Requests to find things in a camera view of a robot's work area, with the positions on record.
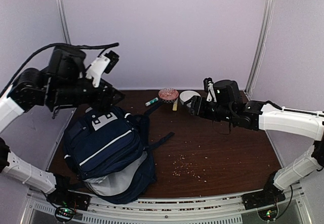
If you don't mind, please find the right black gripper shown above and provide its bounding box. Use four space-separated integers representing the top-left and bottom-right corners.
184 95 234 123

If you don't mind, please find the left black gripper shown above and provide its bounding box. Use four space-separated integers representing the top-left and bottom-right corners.
48 72 128 116

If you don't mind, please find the white green glue stick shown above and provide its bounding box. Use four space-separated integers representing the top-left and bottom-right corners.
145 97 158 107

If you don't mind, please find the navy blue student backpack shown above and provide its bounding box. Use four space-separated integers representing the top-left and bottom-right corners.
63 103 174 204

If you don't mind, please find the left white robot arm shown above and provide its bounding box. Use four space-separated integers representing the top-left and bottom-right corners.
1 43 124 145

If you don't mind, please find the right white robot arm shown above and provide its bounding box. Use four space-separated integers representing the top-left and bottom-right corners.
184 78 323 205

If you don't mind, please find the white ceramic bowl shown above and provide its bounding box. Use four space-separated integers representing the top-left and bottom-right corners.
179 90 200 106

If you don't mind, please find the yellow highlighter marker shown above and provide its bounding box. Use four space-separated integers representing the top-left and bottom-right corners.
172 99 178 111

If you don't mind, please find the red patterned small bowl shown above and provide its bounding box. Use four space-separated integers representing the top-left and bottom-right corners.
158 87 179 103

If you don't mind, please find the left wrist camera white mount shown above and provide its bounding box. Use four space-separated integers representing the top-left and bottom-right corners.
86 51 119 88

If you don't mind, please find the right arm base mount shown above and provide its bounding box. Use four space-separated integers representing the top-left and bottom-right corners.
241 190 286 222

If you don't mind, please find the front aluminium rail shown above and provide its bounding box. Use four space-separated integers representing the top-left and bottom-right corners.
24 181 312 224

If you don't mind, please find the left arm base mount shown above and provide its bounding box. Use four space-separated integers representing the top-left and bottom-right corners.
43 191 91 223

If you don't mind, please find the right aluminium frame post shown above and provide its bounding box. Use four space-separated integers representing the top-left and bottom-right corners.
245 0 275 98

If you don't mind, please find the aluminium frame post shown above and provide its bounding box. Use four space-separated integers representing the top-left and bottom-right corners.
52 0 85 95
245 0 275 98

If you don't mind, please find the left aluminium frame post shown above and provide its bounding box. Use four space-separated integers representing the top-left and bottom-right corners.
52 0 85 95

